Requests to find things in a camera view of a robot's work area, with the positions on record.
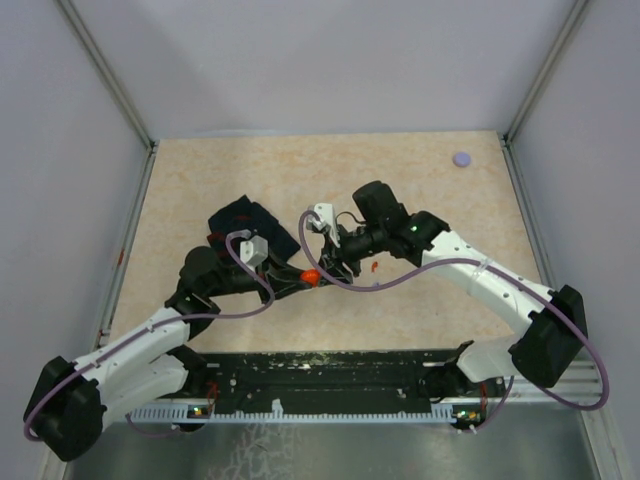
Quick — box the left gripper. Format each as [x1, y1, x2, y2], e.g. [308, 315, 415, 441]
[207, 247, 313, 306]

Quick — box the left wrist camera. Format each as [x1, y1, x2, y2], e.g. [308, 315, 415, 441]
[239, 235, 269, 271]

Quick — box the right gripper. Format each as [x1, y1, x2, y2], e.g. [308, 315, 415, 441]
[316, 222, 387, 286]

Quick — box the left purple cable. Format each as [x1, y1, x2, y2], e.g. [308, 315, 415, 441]
[23, 229, 276, 444]

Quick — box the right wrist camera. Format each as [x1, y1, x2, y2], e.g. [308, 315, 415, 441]
[305, 203, 340, 247]

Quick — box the white cable duct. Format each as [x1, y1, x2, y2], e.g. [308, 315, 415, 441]
[130, 399, 457, 424]

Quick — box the right aluminium frame post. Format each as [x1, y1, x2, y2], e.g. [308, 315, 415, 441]
[499, 0, 594, 146]

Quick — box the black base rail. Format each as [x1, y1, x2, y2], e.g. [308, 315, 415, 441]
[160, 350, 507, 423]

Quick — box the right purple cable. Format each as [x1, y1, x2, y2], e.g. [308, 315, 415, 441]
[298, 209, 611, 435]

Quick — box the purple cable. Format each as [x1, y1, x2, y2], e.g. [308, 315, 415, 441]
[23, 229, 276, 444]
[298, 209, 611, 435]

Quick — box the aluminium frame post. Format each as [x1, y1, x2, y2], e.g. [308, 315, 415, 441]
[53, 0, 160, 151]
[499, 0, 594, 146]

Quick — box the left aluminium frame post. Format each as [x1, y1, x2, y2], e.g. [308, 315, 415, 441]
[53, 0, 160, 151]

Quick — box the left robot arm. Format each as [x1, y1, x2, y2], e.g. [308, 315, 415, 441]
[23, 237, 319, 462]

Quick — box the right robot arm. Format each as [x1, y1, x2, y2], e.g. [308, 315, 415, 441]
[304, 180, 588, 396]

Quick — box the orange charging case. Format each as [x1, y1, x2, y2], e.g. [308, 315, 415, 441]
[300, 269, 322, 288]

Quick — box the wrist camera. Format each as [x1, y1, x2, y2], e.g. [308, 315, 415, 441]
[305, 203, 340, 247]
[239, 235, 269, 271]

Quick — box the purple charging case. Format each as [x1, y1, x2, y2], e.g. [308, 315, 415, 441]
[452, 152, 472, 168]

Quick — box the dark navy cloth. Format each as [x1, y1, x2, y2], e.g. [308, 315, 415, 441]
[207, 195, 301, 263]

